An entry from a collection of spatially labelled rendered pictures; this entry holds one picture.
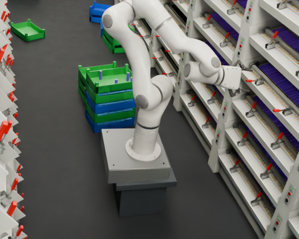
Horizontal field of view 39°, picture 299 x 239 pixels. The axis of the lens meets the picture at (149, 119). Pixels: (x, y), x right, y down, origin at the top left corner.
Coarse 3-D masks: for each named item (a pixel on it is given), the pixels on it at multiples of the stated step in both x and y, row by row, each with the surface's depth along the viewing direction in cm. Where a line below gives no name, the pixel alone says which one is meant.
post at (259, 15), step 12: (252, 12) 209; (264, 12) 208; (252, 24) 210; (240, 36) 222; (252, 48) 219; (240, 60) 224; (240, 84) 231; (228, 96) 240; (228, 108) 241; (228, 120) 245; (216, 132) 259; (228, 144) 257; (216, 156) 262; (216, 168) 267
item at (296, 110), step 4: (252, 68) 222; (256, 68) 220; (252, 72) 220; (256, 72) 219; (260, 72) 217; (256, 76) 217; (260, 76) 216; (264, 76) 213; (264, 80) 213; (268, 80) 210; (268, 84) 210; (272, 84) 207; (268, 88) 208; (272, 88) 206; (276, 88) 204; (276, 92) 204; (280, 92) 201; (280, 96) 200; (284, 96) 199; (284, 100) 198; (288, 100) 196; (288, 104) 195; (292, 104) 193; (296, 108) 191; (296, 112) 190
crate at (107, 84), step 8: (128, 64) 291; (88, 72) 281; (96, 72) 285; (104, 72) 288; (112, 72) 291; (120, 72) 294; (88, 80) 280; (96, 80) 284; (104, 80) 285; (112, 80) 286; (120, 80) 287; (96, 88) 269; (104, 88) 271; (112, 88) 274; (120, 88) 277; (128, 88) 280
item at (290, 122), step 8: (248, 64) 224; (256, 64) 224; (248, 72) 222; (288, 80) 212; (256, 88) 211; (264, 88) 210; (296, 88) 206; (264, 96) 205; (272, 96) 204; (272, 104) 199; (280, 104) 198; (272, 112) 201; (280, 112) 194; (280, 120) 195; (288, 120) 189; (296, 120) 188; (288, 128) 190; (296, 128) 184; (296, 136) 185
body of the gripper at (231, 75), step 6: (222, 66) 183; (228, 66) 183; (234, 66) 185; (228, 72) 183; (234, 72) 184; (240, 72) 185; (228, 78) 183; (234, 78) 184; (222, 84) 183; (228, 84) 184; (234, 84) 185
